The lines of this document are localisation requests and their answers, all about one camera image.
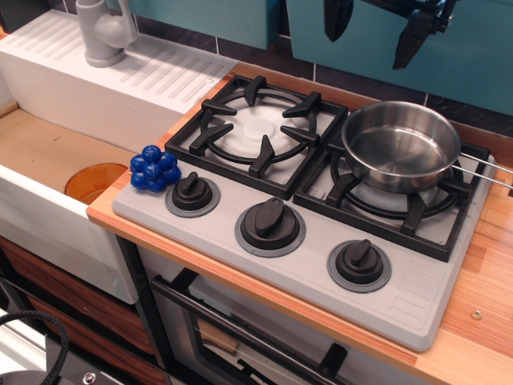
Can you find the black right stove knob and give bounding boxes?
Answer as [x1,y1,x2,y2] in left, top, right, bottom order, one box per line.
[327,239,392,294]

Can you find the black oven door handle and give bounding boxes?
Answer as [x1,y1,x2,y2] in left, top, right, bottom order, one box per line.
[151,269,347,384]

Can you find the black right burner grate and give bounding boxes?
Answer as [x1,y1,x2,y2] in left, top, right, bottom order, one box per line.
[293,139,490,262]

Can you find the blue toy blueberry cluster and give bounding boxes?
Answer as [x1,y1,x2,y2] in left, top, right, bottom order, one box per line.
[129,144,181,193]

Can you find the black middle stove knob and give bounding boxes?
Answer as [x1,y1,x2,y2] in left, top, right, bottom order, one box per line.
[235,197,306,258]

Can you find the black stove knob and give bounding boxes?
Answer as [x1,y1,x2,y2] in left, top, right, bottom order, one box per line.
[235,197,306,258]
[165,172,220,218]
[327,239,392,294]

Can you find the grey toy faucet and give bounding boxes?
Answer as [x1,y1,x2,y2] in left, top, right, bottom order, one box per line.
[75,0,138,67]

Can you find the stainless steel pan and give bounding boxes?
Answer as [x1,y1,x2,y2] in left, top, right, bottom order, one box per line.
[341,101,512,194]

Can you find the black braided cable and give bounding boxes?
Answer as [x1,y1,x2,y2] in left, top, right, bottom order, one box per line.
[0,310,70,385]

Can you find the black left stove knob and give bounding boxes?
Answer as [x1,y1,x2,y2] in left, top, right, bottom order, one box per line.
[165,172,220,218]

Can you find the white toy sink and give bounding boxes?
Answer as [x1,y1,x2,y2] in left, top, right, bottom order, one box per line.
[1,10,236,304]

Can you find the black burner grate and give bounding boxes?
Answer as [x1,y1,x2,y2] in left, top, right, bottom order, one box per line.
[293,139,490,262]
[165,75,348,200]

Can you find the black left burner grate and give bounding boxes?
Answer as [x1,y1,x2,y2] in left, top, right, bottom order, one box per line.
[165,75,348,200]

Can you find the grey toy stove top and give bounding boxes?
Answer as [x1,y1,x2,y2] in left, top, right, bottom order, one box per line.
[111,75,498,353]

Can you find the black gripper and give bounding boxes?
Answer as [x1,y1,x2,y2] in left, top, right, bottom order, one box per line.
[323,0,458,70]

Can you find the orange plastic plate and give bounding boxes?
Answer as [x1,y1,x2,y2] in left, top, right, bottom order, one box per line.
[64,163,127,205]

